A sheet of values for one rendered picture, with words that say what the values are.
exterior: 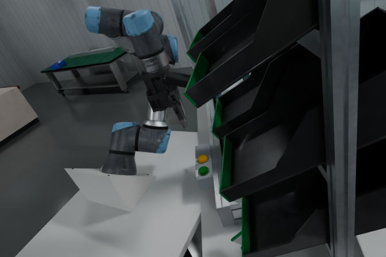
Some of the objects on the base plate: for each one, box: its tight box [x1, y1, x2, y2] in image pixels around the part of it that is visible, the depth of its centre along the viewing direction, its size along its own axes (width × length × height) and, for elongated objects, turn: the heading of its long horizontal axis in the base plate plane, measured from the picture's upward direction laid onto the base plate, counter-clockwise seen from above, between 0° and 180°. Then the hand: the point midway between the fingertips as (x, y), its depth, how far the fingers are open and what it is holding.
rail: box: [206, 98, 236, 227], centre depth 123 cm, size 6×89×11 cm, turn 27°
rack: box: [241, 0, 361, 257], centre depth 47 cm, size 21×36×80 cm, turn 27°
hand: (185, 123), depth 80 cm, fingers closed
